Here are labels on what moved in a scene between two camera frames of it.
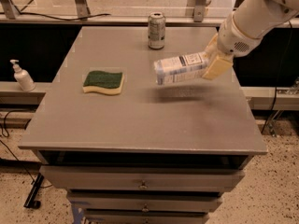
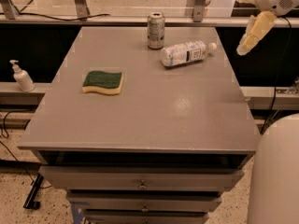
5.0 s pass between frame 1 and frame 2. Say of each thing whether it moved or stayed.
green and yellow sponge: stayed
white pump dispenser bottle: stayed
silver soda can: stayed
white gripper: moved
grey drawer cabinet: stayed
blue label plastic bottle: moved
